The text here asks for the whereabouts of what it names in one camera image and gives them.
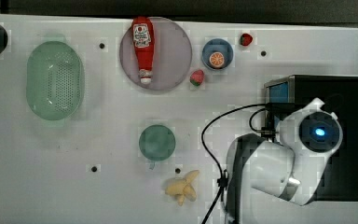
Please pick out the silver black toaster oven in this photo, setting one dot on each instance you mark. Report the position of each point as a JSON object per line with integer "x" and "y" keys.
{"x": 339, "y": 181}

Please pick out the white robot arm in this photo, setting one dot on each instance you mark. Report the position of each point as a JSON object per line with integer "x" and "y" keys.
{"x": 290, "y": 167}

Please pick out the red strawberry toy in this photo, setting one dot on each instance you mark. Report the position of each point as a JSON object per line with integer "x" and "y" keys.
{"x": 246, "y": 40}
{"x": 197, "y": 77}

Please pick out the grey round plate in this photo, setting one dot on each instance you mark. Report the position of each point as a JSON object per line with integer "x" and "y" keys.
{"x": 172, "y": 56}

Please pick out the orange slice toy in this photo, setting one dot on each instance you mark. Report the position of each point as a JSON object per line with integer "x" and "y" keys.
{"x": 217, "y": 60}

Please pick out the yellow banana toy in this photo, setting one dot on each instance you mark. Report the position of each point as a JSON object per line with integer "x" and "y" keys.
{"x": 182, "y": 189}

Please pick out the blue bowl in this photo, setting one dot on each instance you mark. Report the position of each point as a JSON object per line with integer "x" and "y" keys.
{"x": 220, "y": 45}

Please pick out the red ketchup bottle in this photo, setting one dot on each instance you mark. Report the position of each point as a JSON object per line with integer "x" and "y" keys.
{"x": 144, "y": 45}

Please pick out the green perforated colander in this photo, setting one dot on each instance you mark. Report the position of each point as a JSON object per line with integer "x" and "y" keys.
{"x": 55, "y": 80}

